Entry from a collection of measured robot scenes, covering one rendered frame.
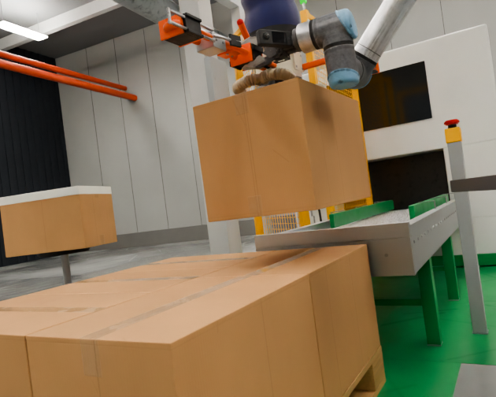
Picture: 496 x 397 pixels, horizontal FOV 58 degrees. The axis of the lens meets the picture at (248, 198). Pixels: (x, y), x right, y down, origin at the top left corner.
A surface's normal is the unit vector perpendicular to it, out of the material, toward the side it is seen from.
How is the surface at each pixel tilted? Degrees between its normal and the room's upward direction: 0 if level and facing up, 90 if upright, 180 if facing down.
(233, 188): 91
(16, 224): 90
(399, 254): 90
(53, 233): 90
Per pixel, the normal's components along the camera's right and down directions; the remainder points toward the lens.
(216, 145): -0.51, 0.07
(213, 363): 0.86, -0.12
